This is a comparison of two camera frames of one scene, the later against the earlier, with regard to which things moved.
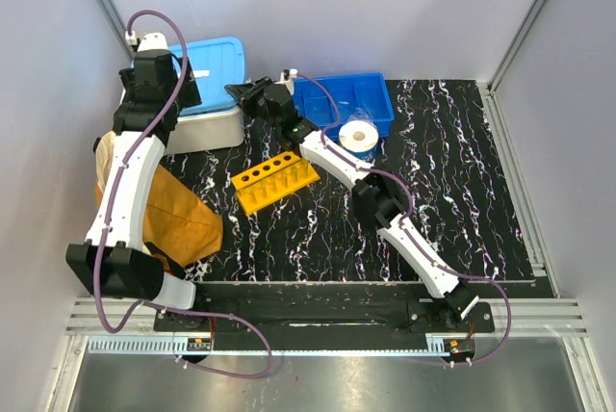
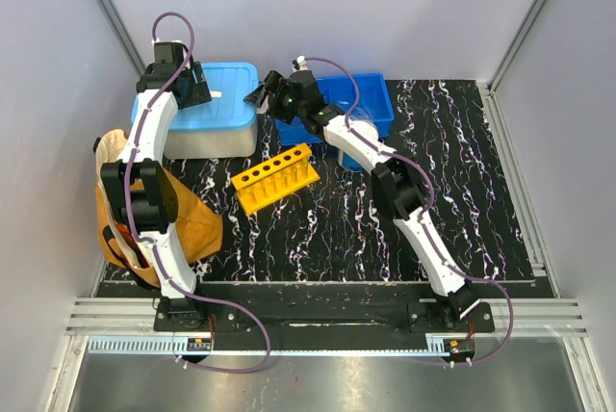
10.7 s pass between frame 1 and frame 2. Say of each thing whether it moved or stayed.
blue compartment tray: stayed
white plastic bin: moved
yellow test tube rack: stayed
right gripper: moved
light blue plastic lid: moved
